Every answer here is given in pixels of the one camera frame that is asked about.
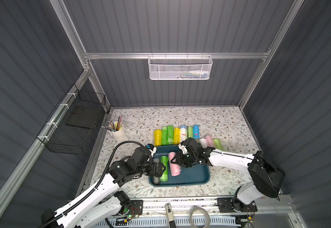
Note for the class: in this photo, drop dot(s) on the white pen cup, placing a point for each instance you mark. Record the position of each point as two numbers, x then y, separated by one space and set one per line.
116 129

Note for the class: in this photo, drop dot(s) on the white wire wall basket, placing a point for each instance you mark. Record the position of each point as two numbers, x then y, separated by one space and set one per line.
184 67

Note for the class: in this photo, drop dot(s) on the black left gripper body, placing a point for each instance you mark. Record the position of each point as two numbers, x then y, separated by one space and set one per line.
153 168

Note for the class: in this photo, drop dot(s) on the pink trash bag roll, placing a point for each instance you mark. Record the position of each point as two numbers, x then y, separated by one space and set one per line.
209 141
175 169

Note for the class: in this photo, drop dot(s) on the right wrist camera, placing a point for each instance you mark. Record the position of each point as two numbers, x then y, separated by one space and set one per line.
183 147

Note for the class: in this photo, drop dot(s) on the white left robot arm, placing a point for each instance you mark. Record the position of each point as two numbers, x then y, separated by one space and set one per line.
114 176

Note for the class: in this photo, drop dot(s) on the left yellow trash bag roll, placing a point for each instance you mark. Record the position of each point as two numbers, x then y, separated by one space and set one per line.
157 137

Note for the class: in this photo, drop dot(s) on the white blue trash bag roll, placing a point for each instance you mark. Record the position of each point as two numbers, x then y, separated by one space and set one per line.
183 133

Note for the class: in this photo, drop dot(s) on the dark green trash bag roll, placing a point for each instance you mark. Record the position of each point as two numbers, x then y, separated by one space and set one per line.
170 134

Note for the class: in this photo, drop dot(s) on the pale green trash bag roll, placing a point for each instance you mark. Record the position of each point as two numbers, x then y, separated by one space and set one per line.
218 144

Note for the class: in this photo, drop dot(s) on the grey trash bag roll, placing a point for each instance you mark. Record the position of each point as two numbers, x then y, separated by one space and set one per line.
156 177

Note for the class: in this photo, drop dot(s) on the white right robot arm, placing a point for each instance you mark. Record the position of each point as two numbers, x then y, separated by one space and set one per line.
266 175

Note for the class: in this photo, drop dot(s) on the black wire wall basket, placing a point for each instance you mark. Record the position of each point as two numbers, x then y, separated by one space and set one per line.
74 129

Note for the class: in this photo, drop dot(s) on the yellow trash bag roll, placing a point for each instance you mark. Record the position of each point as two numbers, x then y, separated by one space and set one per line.
157 137
176 136

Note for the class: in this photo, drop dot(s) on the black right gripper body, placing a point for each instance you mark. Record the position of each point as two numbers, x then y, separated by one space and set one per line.
188 155

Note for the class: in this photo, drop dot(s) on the light green trash bag roll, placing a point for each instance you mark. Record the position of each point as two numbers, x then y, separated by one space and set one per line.
190 133

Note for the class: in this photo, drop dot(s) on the teal plastic storage box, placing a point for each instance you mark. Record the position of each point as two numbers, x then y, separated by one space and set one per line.
196 175

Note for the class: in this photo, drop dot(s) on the grey handheld device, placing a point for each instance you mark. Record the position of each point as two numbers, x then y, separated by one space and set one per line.
170 216

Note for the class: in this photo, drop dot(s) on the bright green trash bag roll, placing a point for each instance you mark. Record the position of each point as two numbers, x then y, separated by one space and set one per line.
164 136

